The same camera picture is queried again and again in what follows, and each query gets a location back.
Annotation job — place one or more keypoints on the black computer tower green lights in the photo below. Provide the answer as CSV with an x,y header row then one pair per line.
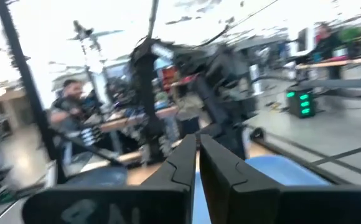
x,y
300,102

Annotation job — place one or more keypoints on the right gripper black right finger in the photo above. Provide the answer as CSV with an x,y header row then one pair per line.
x,y
246,199

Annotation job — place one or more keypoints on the black aluminium rig post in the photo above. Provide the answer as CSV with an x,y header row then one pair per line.
x,y
25,77
146,93

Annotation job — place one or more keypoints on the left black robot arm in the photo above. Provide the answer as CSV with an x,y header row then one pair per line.
x,y
221,77

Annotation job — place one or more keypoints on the black tripod stand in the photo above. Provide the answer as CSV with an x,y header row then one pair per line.
x,y
85,46

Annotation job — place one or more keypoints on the light blue plastic tray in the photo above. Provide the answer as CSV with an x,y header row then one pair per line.
x,y
280,171

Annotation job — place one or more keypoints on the wooden desk grey legs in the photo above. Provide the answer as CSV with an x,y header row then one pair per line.
x,y
333,63

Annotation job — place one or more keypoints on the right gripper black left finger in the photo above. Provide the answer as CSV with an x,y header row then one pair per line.
x,y
168,199

